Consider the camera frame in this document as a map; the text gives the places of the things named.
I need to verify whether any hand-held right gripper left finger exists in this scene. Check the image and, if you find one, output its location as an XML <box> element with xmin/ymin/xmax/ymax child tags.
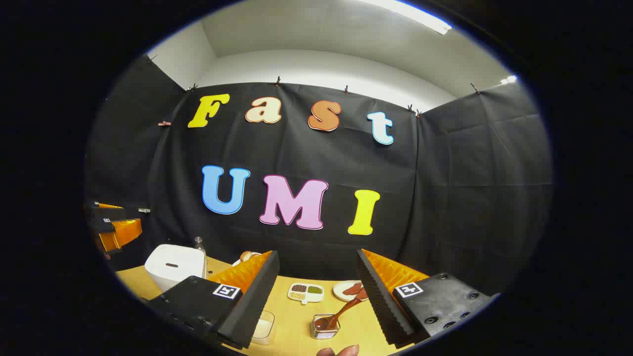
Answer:
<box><xmin>141</xmin><ymin>250</ymin><xmax>280</xmax><ymax>351</ymax></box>

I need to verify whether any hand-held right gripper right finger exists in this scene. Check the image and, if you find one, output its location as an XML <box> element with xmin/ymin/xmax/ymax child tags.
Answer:
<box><xmin>356</xmin><ymin>249</ymin><xmax>500</xmax><ymax>347</ymax></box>

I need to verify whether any clear rice container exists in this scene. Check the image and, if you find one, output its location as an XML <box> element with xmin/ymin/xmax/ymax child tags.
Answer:
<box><xmin>251</xmin><ymin>310</ymin><xmax>275</xmax><ymax>345</ymax></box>

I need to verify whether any brown wooden spoon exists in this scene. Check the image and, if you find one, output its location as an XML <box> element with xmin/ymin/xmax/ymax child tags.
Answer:
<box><xmin>315</xmin><ymin>287</ymin><xmax>369</xmax><ymax>332</ymax></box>

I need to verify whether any metal wire chopstick holder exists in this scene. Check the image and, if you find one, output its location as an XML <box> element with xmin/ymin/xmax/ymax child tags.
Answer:
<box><xmin>311</xmin><ymin>314</ymin><xmax>341</xmax><ymax>340</ymax></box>

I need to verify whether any white rice cooker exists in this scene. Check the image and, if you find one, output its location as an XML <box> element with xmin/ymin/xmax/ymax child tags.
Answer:
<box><xmin>144</xmin><ymin>244</ymin><xmax>207</xmax><ymax>292</ymax></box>

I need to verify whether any white round plate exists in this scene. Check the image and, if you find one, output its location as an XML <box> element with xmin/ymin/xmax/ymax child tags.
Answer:
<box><xmin>333</xmin><ymin>280</ymin><xmax>369</xmax><ymax>302</ymax></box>

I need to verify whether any white toaster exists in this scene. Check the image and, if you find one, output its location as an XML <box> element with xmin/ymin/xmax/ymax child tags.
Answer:
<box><xmin>232</xmin><ymin>252</ymin><xmax>263</xmax><ymax>267</ymax></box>

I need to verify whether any white divided bean dish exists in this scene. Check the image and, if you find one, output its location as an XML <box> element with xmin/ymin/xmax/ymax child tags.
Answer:
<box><xmin>288</xmin><ymin>283</ymin><xmax>324</xmax><ymax>305</ymax></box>

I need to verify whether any small glass bottle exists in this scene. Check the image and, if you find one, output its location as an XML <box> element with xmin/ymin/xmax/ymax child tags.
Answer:
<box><xmin>194</xmin><ymin>237</ymin><xmax>208</xmax><ymax>277</ymax></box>

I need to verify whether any black backdrop cloth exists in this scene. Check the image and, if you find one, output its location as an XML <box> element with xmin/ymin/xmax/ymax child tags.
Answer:
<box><xmin>85</xmin><ymin>54</ymin><xmax>553</xmax><ymax>297</ymax></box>

